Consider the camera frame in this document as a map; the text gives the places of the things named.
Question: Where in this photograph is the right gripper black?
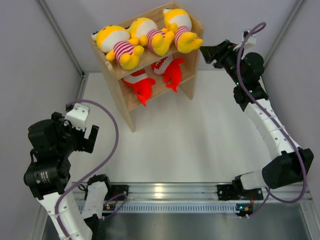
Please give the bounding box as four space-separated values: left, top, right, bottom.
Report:
198 40 244 87

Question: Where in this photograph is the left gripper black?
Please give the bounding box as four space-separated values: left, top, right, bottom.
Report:
51 112 98 157

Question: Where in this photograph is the yellow plush toy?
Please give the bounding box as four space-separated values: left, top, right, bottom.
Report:
127 17 175 56
162 8 204 54
91 25 145 71

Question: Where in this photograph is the red shark plush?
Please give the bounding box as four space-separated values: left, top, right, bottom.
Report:
151 55 185 93
121 68 156 107

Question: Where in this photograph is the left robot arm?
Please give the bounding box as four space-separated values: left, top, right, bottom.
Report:
23 108 113 240

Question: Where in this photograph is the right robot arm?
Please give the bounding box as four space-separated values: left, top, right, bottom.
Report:
200 40 314 199

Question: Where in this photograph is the wooden two-tier shelf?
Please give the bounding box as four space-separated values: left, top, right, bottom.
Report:
89 1 204 133

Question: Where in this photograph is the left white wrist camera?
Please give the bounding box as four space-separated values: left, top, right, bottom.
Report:
64 103 90 132

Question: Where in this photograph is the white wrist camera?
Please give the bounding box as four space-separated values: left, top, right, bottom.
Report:
64 103 90 132
233 29 256 51

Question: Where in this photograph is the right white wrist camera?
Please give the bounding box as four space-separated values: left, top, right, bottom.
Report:
233 29 256 51

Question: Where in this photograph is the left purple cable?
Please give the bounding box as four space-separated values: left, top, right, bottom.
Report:
54 99 128 238

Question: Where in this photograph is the purple cable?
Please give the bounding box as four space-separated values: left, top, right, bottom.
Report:
236 21 308 218
54 99 128 238

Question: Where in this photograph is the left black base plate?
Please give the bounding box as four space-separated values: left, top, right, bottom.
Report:
104 184 129 201

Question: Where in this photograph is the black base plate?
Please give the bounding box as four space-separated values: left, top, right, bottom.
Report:
217 184 264 201
104 184 129 201

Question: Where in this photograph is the grey slotted cable duct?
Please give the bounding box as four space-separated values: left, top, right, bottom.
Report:
118 202 242 214

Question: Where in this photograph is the aluminium mounting rail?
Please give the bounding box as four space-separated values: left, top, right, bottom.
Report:
73 182 303 201

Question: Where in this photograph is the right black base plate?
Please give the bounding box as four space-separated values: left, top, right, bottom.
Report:
217 184 264 201

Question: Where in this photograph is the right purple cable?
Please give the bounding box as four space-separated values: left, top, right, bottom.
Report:
236 21 308 218

